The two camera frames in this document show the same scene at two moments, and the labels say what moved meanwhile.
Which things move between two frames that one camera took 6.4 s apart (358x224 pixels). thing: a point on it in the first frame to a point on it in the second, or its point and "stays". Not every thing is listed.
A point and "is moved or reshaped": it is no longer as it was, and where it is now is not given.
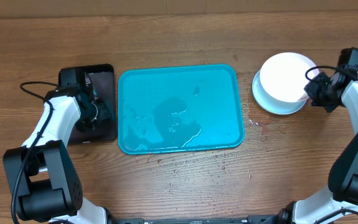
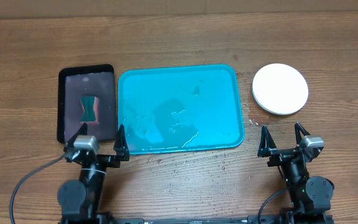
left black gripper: x=84 y=126 to x=119 y=147
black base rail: x=281 y=218 stays
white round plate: x=283 y=76 is moved or reshaped
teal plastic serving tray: x=178 y=108 stays
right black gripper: x=327 y=104 to x=282 y=155
